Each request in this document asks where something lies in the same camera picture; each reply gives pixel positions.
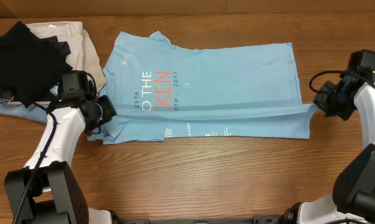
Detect light blue t-shirt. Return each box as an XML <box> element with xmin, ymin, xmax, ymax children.
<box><xmin>91</xmin><ymin>32</ymin><xmax>316</xmax><ymax>144</ymax></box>

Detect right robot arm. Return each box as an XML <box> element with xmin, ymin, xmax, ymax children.
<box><xmin>264</xmin><ymin>49</ymin><xmax>375</xmax><ymax>224</ymax></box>

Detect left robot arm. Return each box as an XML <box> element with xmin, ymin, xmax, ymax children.
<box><xmin>4</xmin><ymin>70</ymin><xmax>120</xmax><ymax>224</ymax></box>

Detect beige folded trousers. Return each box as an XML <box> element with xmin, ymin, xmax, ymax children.
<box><xmin>26</xmin><ymin>22</ymin><xmax>106</xmax><ymax>90</ymax></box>

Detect blue denim jeans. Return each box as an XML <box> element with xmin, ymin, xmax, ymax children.
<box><xmin>0</xmin><ymin>103</ymin><xmax>47</xmax><ymax>123</ymax></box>

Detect black folded garment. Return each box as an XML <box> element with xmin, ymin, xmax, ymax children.
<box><xmin>0</xmin><ymin>22</ymin><xmax>72</xmax><ymax>106</ymax></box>

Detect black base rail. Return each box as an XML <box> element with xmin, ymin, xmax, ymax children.
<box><xmin>112</xmin><ymin>215</ymin><xmax>283</xmax><ymax>224</ymax></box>

